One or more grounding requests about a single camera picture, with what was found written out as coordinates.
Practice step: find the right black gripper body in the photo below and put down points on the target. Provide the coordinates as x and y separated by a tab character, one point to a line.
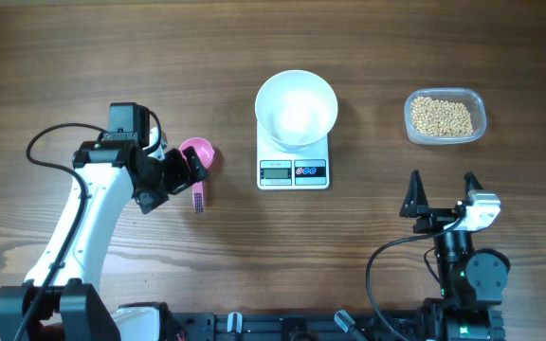
433	223

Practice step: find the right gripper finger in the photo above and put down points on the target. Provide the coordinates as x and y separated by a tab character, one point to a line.
416	202
471	182

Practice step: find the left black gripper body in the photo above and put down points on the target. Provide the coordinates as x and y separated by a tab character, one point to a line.
169	177

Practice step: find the pink plastic scoop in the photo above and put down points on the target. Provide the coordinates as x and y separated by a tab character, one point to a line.
203	151

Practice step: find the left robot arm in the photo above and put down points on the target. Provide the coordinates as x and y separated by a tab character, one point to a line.
59	298

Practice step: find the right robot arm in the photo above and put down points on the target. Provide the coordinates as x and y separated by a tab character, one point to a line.
471	280

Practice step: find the white digital kitchen scale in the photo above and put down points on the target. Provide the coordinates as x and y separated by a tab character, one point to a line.
306	168

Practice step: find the white bowl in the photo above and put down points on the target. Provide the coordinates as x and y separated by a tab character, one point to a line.
296	108

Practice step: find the soybeans in container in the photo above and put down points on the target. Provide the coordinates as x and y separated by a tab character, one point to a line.
437	117

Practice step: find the clear plastic container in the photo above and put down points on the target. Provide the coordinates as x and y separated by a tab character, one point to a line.
469	98

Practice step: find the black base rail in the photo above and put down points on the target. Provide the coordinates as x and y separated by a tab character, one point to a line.
301	327

